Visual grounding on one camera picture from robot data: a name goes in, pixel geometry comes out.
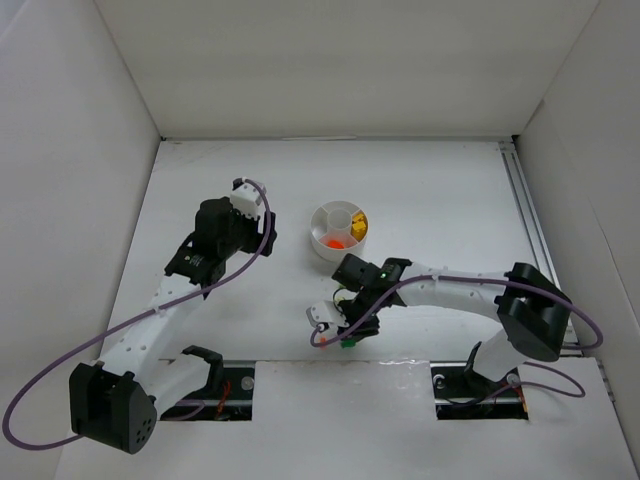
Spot yellow tall lego brick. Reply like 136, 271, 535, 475
351, 221, 368, 242

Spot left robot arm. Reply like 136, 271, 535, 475
69, 189, 276, 454

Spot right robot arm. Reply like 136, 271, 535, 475
332, 254, 570, 383

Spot white divided round container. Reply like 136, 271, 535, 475
310, 201, 369, 263

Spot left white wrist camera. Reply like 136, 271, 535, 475
230, 177, 267, 220

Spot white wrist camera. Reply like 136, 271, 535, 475
306, 300, 347, 331
230, 177, 267, 220

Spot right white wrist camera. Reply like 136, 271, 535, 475
306, 300, 347, 331

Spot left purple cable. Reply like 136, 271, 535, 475
1, 179, 277, 448

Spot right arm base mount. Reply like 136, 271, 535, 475
430, 362, 529, 421

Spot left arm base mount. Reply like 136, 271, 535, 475
161, 361, 255, 422

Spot aluminium rail right side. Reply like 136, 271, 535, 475
499, 140, 584, 357

